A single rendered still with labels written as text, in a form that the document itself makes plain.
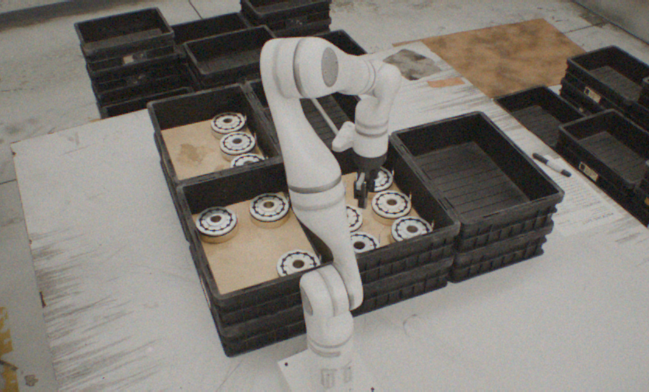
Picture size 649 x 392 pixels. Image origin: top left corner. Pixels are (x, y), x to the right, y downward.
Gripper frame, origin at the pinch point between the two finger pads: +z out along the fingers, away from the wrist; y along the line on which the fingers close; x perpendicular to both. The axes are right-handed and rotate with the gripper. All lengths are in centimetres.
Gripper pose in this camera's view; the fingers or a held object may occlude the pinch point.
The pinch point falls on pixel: (366, 194)
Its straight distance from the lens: 148.0
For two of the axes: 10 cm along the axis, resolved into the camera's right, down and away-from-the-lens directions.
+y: 3.7, -6.3, 6.9
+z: 0.0, 7.4, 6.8
